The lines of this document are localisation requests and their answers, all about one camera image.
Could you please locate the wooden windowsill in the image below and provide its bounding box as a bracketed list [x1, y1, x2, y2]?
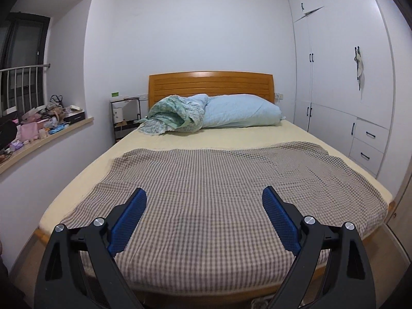
[0, 117, 95, 174]

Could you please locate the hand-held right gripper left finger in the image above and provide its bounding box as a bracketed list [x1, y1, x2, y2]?
[34, 187, 148, 309]

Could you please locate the brown checkered blanket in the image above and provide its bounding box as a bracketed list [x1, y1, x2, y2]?
[59, 141, 388, 288]

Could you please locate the dark framed window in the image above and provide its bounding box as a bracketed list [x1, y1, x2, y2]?
[0, 12, 51, 116]

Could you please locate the green floral quilt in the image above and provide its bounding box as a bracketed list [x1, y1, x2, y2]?
[138, 94, 210, 136]

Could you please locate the pale cloth hanging on handle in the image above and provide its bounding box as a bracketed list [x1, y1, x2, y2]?
[353, 47, 366, 91]

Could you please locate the white wardrobe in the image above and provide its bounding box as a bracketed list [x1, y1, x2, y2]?
[288, 0, 396, 179]

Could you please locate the black metal nightstand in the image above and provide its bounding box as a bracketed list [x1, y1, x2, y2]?
[110, 97, 144, 144]

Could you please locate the light blue pillow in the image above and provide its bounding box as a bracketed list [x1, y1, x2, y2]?
[201, 94, 286, 128]

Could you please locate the pink pouch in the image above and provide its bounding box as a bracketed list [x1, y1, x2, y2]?
[20, 122, 39, 140]

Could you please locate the pile of assorted small items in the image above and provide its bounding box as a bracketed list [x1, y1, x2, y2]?
[0, 95, 86, 165]

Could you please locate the black flat box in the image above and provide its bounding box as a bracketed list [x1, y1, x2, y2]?
[63, 109, 86, 123]

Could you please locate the wooden bed headboard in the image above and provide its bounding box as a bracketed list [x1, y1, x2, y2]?
[36, 71, 397, 301]

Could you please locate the metal window railing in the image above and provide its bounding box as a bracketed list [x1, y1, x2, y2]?
[0, 64, 51, 118]

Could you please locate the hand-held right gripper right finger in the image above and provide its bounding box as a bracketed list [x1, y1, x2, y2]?
[262, 186, 376, 309]

